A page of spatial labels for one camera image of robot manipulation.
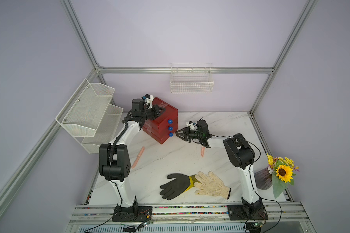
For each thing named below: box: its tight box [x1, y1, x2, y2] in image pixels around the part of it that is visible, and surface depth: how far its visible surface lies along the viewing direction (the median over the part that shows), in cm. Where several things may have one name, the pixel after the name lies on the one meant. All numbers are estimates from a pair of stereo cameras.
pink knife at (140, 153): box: [131, 145, 145, 169], surface depth 99 cm
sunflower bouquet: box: [266, 153, 300, 199], surface depth 63 cm
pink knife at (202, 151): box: [200, 145, 206, 158], surface depth 100 cm
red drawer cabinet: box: [142, 97, 179, 145], surface depth 94 cm
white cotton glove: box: [193, 171, 231, 200], surface depth 84 cm
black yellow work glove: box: [159, 173, 197, 201], surface depth 83 cm
